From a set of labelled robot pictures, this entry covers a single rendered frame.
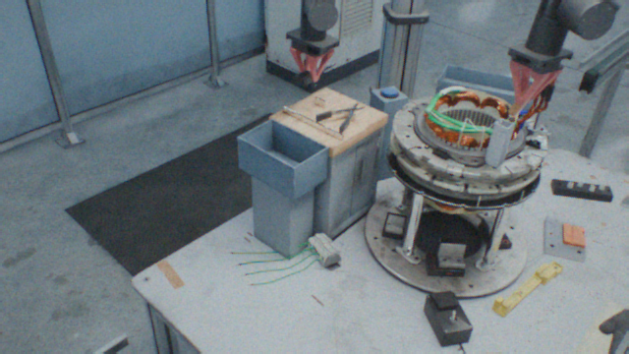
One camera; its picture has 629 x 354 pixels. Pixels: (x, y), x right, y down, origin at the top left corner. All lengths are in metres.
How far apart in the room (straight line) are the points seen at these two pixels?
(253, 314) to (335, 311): 0.17
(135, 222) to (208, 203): 0.34
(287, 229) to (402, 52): 0.64
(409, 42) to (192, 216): 1.43
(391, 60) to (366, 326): 0.77
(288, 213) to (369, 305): 0.26
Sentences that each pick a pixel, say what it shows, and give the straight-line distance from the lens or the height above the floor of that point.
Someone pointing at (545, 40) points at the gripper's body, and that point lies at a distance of 1.00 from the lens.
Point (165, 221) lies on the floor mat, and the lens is 2.63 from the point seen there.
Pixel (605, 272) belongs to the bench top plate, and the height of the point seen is 0.78.
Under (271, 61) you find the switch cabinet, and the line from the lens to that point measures 3.80.
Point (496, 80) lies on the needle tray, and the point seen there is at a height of 1.05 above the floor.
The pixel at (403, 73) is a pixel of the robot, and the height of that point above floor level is 1.01.
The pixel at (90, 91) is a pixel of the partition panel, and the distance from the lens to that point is 3.28.
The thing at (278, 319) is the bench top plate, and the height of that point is 0.78.
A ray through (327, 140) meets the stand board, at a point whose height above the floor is 1.07.
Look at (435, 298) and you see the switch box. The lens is 1.20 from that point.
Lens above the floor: 1.71
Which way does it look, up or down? 37 degrees down
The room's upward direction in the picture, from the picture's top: 2 degrees clockwise
